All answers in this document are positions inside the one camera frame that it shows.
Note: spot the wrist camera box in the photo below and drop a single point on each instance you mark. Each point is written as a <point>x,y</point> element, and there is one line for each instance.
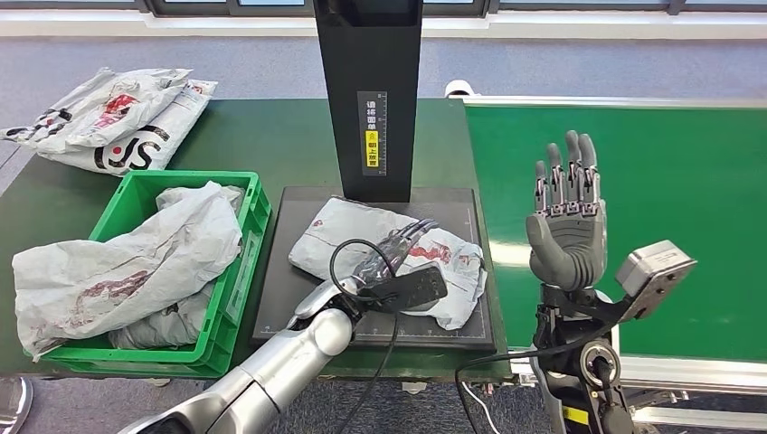
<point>413,290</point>
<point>656,275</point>

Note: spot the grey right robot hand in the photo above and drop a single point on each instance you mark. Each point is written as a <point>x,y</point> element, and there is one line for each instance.
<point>569,245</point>

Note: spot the white parcel bag black letters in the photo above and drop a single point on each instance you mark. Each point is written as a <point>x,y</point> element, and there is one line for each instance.
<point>156,144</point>

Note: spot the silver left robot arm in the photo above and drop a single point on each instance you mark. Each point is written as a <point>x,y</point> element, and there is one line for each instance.
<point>287,359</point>

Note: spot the black scanner base plate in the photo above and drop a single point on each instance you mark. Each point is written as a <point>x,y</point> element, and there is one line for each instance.
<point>281,299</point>

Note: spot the shiny grey curved object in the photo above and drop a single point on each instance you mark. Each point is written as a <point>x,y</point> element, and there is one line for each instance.
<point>12,404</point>

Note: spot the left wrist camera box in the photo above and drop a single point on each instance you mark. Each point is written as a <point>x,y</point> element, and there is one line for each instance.
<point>413,290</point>

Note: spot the green conveyor belt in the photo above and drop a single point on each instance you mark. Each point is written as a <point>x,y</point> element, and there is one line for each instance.
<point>659,167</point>

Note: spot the black scanner column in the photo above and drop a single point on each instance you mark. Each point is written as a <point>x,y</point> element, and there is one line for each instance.
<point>371,60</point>

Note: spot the green plastic crate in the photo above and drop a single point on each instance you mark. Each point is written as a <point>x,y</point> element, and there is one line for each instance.
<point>138,191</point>

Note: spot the grey parcel bag red print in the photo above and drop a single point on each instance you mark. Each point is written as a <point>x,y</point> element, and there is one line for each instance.
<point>335,239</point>

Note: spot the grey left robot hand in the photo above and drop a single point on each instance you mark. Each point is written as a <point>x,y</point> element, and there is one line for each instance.
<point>383,260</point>

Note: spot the white bracket under table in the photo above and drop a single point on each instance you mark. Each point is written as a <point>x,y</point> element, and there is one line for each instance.
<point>413,388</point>

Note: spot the white parcel bag red print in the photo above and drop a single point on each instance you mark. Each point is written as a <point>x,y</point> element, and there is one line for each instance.
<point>102,114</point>

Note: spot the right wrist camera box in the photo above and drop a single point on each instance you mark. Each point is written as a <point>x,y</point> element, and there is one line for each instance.
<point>656,275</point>

